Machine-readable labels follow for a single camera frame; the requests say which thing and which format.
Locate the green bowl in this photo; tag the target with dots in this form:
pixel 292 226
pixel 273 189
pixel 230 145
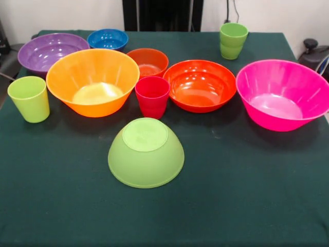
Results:
pixel 146 159

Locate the pink bowl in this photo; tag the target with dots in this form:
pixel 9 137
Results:
pixel 280 87

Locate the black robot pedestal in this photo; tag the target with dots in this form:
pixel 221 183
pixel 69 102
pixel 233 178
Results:
pixel 159 15

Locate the large yellow-orange bowl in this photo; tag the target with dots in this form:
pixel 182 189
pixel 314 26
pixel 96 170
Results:
pixel 90 77

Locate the green cup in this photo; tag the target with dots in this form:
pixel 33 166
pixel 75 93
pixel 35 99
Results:
pixel 232 41

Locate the purple bowl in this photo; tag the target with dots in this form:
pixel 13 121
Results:
pixel 38 54

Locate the wide orange-red bowl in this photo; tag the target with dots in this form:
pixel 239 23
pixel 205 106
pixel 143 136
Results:
pixel 200 85

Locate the dark green tablecloth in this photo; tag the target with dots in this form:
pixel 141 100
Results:
pixel 231 180

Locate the magenta red cup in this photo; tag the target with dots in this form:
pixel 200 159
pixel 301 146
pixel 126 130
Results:
pixel 152 100

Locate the blue bowl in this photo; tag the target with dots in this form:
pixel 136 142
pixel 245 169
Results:
pixel 108 38

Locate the lime yellow cup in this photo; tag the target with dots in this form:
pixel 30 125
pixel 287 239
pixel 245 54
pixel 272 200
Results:
pixel 29 103

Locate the small orange-red bowl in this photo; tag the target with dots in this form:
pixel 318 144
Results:
pixel 149 60

